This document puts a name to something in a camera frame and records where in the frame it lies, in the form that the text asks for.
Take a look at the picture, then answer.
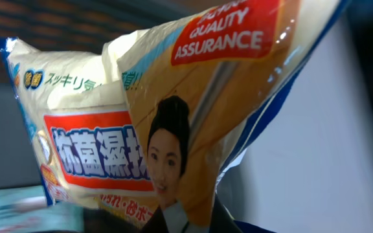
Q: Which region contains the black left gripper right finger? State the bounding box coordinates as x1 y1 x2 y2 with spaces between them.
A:
210 195 242 233

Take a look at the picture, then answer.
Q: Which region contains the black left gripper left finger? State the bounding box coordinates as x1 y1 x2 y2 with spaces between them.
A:
83 208 139 233

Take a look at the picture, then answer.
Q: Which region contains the grey plastic mesh basket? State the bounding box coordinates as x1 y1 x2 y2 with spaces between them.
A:
0 0 190 83

